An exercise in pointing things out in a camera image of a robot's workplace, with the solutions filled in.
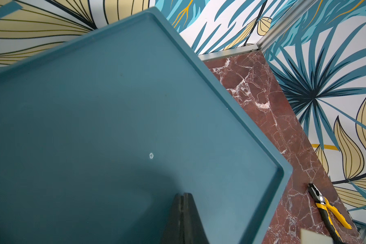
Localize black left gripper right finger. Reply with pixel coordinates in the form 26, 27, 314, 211
183, 193, 209, 244

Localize teal drawer cabinet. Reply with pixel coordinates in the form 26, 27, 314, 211
0, 8, 292, 244

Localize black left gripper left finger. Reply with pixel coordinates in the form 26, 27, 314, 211
161, 194, 184, 244

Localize yellow handled pliers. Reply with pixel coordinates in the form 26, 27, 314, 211
307, 183, 352, 244

